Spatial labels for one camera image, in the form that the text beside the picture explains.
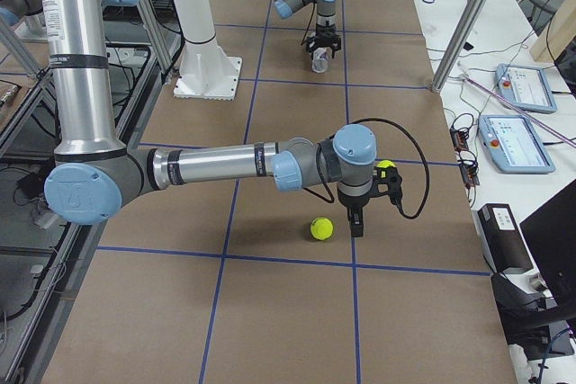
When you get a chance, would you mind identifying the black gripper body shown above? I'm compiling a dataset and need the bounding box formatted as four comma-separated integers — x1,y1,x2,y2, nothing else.
337,186,372,209
310,24,338,47

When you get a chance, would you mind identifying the clear tennis ball can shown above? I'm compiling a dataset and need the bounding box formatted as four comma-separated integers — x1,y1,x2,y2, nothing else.
311,48,329,74

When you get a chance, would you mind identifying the Roland Garros tennis ball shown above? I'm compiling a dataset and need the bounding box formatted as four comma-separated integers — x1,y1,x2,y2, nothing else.
310,217,334,241

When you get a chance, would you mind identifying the Wilson tennis ball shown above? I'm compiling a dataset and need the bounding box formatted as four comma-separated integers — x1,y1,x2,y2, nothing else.
376,159,396,170

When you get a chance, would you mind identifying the small circuit board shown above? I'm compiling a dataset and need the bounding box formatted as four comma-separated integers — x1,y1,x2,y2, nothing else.
450,128,469,152

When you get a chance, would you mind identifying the black cardboard box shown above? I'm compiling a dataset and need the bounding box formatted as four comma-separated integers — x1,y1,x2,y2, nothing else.
476,203,534,274

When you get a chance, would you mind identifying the near blue teach pendant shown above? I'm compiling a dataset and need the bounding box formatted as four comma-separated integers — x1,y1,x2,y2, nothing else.
478,115,555,174

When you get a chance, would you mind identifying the blue teach pendant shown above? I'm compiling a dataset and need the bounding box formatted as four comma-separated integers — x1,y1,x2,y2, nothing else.
478,115,555,174
495,63,557,114

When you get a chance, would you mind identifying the black computer monitor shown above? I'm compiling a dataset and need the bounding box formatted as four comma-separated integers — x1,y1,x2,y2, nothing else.
520,181,575,303

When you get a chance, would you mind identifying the far blue teach pendant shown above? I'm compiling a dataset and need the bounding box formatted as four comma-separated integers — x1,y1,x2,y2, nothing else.
495,63,557,114

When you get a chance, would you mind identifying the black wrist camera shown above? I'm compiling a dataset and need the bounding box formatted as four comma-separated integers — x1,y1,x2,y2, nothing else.
372,166,402,207

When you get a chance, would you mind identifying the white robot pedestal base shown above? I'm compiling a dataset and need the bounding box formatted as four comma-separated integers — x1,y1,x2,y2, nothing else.
174,0,242,101

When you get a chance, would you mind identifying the aluminium frame post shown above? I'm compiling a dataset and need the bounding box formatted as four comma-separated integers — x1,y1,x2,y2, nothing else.
430,0,487,94

